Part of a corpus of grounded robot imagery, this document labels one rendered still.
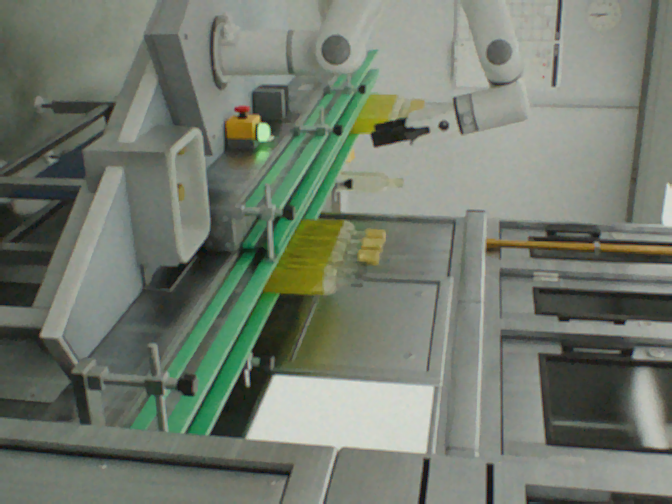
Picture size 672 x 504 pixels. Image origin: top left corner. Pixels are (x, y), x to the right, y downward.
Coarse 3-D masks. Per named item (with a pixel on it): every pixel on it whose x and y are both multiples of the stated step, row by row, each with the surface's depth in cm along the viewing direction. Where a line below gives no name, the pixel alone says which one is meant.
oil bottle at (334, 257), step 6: (288, 252) 186; (294, 252) 186; (300, 252) 186; (306, 252) 185; (312, 252) 185; (318, 252) 185; (324, 252) 185; (330, 252) 185; (336, 252) 185; (282, 258) 184; (288, 258) 183; (294, 258) 183; (300, 258) 183; (306, 258) 183; (312, 258) 183; (318, 258) 182; (324, 258) 182; (330, 258) 182; (336, 258) 183; (342, 258) 185; (336, 264) 182; (342, 264) 183; (342, 270) 183
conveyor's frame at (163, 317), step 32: (320, 96) 264; (288, 128) 228; (224, 160) 204; (256, 160) 204; (224, 192) 184; (224, 256) 177; (192, 288) 164; (128, 320) 153; (160, 320) 152; (192, 320) 154; (96, 352) 143; (128, 352) 142; (160, 352) 142; (128, 416) 127
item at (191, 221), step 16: (176, 144) 154; (192, 144) 166; (176, 160) 168; (192, 160) 168; (176, 176) 169; (192, 176) 169; (176, 192) 154; (192, 192) 171; (176, 208) 155; (192, 208) 172; (208, 208) 173; (176, 224) 156; (192, 224) 173; (208, 224) 173; (176, 240) 158; (192, 240) 168
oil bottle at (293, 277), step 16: (272, 272) 178; (288, 272) 178; (304, 272) 177; (320, 272) 177; (336, 272) 178; (272, 288) 180; (288, 288) 179; (304, 288) 179; (320, 288) 178; (336, 288) 179
